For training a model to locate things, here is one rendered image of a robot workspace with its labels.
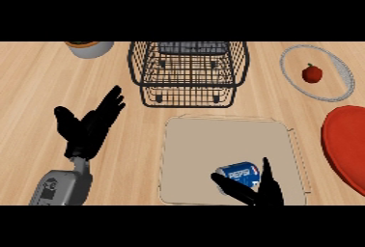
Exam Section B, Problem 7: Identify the beige square tray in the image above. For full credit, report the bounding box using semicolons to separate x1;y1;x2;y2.
157;114;311;206

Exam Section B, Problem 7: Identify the grey pot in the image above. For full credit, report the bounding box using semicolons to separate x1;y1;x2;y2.
63;41;115;60

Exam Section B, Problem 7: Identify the black tiered wire basket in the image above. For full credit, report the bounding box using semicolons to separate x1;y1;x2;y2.
126;41;251;109

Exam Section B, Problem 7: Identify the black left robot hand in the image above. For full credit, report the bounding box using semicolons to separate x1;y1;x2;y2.
53;84;128;162

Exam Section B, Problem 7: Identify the blue soda can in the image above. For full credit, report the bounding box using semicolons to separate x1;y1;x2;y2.
214;161;261;196

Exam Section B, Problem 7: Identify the red bell pepper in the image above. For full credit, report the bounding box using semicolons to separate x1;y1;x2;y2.
301;63;323;84

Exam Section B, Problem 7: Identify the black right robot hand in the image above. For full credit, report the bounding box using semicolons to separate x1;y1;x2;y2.
209;156;285;206

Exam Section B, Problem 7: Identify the red round plate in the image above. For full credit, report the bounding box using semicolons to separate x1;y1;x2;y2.
320;105;365;197

